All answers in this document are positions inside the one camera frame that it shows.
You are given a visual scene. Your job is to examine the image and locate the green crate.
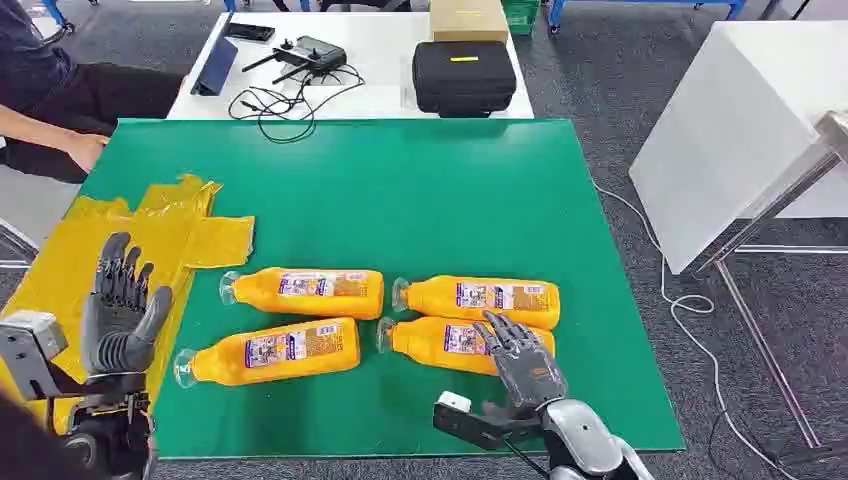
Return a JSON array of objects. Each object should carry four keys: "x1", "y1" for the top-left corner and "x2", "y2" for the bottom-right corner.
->
[{"x1": 501, "y1": 0, "x2": 541, "y2": 36}]

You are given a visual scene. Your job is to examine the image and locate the green mat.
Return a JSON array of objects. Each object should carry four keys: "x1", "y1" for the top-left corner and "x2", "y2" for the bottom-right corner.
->
[{"x1": 78, "y1": 117, "x2": 687, "y2": 462}]

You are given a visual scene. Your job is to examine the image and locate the cardboard box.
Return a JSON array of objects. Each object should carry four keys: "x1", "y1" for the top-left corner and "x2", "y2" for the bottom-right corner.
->
[{"x1": 429, "y1": 0, "x2": 510, "y2": 45}]

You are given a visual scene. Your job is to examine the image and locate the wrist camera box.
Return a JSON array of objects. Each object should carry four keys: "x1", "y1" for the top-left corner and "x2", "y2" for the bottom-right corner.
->
[
  {"x1": 0, "y1": 309, "x2": 87, "y2": 402},
  {"x1": 432, "y1": 390, "x2": 525, "y2": 453}
]

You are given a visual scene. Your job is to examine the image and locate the black carry case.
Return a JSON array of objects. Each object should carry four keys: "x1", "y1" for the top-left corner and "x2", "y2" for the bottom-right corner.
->
[{"x1": 411, "y1": 39, "x2": 518, "y2": 119}]

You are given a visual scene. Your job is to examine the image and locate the yellow plastic sheet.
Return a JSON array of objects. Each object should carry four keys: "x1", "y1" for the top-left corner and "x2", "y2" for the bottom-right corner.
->
[{"x1": 0, "y1": 173, "x2": 256, "y2": 439}]

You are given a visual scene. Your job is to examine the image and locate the orange drink bottle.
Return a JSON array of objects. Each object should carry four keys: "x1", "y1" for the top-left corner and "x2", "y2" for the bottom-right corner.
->
[
  {"x1": 375, "y1": 315, "x2": 558, "y2": 378},
  {"x1": 390, "y1": 274, "x2": 562, "y2": 331},
  {"x1": 218, "y1": 266, "x2": 386, "y2": 322},
  {"x1": 173, "y1": 317, "x2": 362, "y2": 390}
]

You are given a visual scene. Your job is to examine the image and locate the blue metal frame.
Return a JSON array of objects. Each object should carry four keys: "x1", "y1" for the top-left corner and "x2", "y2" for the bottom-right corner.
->
[{"x1": 547, "y1": 0, "x2": 748, "y2": 36}]

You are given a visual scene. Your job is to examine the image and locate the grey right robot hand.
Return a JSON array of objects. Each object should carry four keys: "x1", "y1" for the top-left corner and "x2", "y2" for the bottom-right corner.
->
[{"x1": 471, "y1": 311, "x2": 570, "y2": 427}]

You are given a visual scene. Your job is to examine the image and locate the black remote controller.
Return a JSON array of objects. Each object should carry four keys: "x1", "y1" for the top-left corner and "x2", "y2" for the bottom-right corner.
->
[{"x1": 240, "y1": 35, "x2": 348, "y2": 86}]

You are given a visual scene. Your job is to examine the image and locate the person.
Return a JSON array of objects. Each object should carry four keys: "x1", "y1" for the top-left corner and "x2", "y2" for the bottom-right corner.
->
[{"x1": 0, "y1": 0, "x2": 187, "y2": 185}]

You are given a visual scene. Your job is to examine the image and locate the grey metal chair leg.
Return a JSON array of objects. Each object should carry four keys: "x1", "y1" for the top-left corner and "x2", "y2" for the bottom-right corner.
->
[{"x1": 0, "y1": 217, "x2": 41, "y2": 270}]

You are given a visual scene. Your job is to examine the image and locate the black cable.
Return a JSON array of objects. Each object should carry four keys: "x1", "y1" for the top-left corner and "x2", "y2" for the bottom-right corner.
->
[{"x1": 227, "y1": 63, "x2": 367, "y2": 145}]

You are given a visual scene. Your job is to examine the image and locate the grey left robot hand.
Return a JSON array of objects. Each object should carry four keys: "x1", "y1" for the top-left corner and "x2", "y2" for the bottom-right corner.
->
[{"x1": 80, "y1": 231, "x2": 175, "y2": 378}]

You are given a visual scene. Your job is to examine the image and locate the person's hand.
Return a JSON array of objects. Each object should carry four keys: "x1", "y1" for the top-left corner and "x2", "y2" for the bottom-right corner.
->
[{"x1": 66, "y1": 132, "x2": 111, "y2": 175}]

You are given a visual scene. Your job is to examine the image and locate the black phone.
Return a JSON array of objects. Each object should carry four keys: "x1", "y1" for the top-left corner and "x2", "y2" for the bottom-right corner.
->
[{"x1": 223, "y1": 22, "x2": 276, "y2": 43}]

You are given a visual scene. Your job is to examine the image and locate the white side table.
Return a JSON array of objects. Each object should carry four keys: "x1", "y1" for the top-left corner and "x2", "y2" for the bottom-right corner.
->
[{"x1": 627, "y1": 19, "x2": 848, "y2": 276}]

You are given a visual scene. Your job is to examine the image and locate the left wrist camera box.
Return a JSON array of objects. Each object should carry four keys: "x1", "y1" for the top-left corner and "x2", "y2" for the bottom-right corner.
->
[{"x1": 0, "y1": 309, "x2": 87, "y2": 402}]

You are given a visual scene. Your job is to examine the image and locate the blue metal leg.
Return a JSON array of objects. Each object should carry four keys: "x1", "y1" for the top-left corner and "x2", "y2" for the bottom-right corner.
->
[{"x1": 40, "y1": 0, "x2": 75, "y2": 34}]

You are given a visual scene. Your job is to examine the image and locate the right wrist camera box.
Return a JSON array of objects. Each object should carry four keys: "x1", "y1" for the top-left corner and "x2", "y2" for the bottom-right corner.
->
[{"x1": 432, "y1": 390, "x2": 525, "y2": 453}]

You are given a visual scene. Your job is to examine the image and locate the steel table frame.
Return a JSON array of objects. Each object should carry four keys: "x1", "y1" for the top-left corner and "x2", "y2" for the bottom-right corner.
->
[{"x1": 688, "y1": 109, "x2": 848, "y2": 465}]

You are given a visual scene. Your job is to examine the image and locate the dark blue tablet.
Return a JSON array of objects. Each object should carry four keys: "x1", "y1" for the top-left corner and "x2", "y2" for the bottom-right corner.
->
[{"x1": 190, "y1": 36, "x2": 240, "y2": 97}]

